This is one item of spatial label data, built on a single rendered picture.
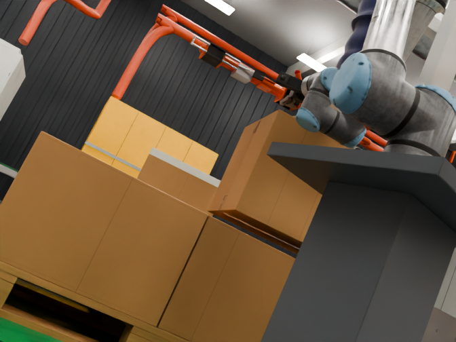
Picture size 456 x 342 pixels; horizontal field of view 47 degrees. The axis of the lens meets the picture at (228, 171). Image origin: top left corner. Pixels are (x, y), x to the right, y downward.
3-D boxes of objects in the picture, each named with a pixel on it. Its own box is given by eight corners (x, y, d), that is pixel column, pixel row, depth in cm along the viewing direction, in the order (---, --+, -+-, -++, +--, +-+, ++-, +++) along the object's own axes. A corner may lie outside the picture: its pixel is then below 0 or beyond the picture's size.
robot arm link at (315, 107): (328, 134, 174) (343, 102, 177) (298, 117, 172) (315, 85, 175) (316, 138, 183) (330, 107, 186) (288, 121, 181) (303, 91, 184)
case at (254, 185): (326, 268, 232) (358, 186, 240) (376, 278, 194) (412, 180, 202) (207, 211, 220) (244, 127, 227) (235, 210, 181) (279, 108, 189)
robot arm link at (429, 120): (456, 163, 133) (478, 106, 137) (402, 130, 129) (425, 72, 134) (418, 172, 147) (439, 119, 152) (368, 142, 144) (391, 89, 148)
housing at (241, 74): (245, 85, 209) (249, 74, 210) (250, 81, 203) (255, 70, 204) (229, 76, 207) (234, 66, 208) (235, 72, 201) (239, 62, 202)
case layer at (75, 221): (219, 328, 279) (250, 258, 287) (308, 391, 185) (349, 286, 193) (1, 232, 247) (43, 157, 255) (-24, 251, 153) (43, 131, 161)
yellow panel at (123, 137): (150, 272, 1007) (205, 158, 1056) (161, 279, 922) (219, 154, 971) (41, 222, 947) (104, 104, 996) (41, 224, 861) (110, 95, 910)
